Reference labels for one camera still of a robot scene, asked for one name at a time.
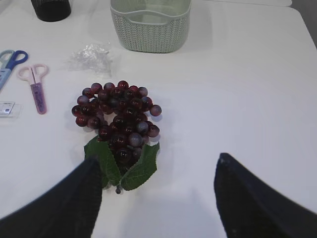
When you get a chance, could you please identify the clear plastic sheet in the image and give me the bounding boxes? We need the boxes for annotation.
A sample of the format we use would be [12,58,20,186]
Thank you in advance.
[65,43,114,78]

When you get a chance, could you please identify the pink capped scissors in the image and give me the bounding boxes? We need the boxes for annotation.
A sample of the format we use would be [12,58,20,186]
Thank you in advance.
[17,63,49,115]

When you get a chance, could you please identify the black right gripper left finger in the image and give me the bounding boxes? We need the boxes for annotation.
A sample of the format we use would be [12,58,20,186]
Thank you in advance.
[0,158,102,238]

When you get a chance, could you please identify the black mesh pen holder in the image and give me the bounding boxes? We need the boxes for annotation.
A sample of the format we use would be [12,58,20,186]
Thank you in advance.
[31,0,71,22]

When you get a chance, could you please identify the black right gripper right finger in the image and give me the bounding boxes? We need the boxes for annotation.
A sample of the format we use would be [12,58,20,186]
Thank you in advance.
[213,153,317,238]

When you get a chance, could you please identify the clear plastic ruler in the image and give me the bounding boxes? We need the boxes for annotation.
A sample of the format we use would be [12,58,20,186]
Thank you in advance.
[0,102,23,119]

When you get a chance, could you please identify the blue capped scissors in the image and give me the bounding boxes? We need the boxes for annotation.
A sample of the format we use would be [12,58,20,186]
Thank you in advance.
[0,50,28,89]

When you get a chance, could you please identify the green woven plastic basket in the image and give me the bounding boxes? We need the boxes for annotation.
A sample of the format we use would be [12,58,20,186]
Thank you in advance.
[110,0,192,53]

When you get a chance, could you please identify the red artificial grape bunch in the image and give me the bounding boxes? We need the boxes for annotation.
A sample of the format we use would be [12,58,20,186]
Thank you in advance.
[71,81,162,194]

